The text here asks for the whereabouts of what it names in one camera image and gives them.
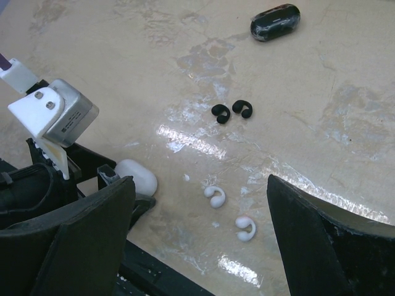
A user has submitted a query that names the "white earbud one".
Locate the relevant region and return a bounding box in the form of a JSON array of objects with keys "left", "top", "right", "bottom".
[
  {"left": 235, "top": 216, "right": 256, "bottom": 242},
  {"left": 204, "top": 186, "right": 226, "bottom": 208}
]

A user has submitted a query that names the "black earbud left one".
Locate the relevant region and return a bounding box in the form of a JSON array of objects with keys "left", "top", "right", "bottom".
[{"left": 211, "top": 104, "right": 230, "bottom": 125}]

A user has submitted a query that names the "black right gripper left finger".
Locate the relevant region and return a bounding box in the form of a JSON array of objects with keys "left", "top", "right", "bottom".
[{"left": 1, "top": 176, "right": 135, "bottom": 295}]

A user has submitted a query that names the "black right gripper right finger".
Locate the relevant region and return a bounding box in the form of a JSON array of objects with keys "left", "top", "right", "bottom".
[{"left": 267, "top": 175, "right": 394, "bottom": 295}]

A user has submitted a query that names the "black earbud charging case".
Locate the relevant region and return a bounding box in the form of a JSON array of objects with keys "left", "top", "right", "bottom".
[{"left": 250, "top": 4, "right": 301, "bottom": 42}]

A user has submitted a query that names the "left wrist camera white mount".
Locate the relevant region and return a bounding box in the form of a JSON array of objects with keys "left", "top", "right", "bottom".
[{"left": 0, "top": 57, "right": 100, "bottom": 181}]

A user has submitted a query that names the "white earbud charging case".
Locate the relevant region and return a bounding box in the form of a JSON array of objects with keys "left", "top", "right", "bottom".
[{"left": 114, "top": 159, "right": 157, "bottom": 197}]

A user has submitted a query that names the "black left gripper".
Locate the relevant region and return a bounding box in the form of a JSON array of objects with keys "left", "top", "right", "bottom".
[{"left": 1, "top": 138, "right": 117, "bottom": 228}]

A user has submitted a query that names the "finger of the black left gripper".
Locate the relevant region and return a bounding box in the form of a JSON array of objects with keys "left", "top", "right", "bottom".
[{"left": 129, "top": 197, "right": 156, "bottom": 229}]

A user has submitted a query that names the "black earbud one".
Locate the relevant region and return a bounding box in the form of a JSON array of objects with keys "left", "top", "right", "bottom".
[
  {"left": 232, "top": 100, "right": 253, "bottom": 119},
  {"left": 211, "top": 104, "right": 230, "bottom": 125}
]

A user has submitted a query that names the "black earbud right one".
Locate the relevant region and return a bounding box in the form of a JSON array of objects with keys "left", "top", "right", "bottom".
[{"left": 232, "top": 100, "right": 253, "bottom": 119}]

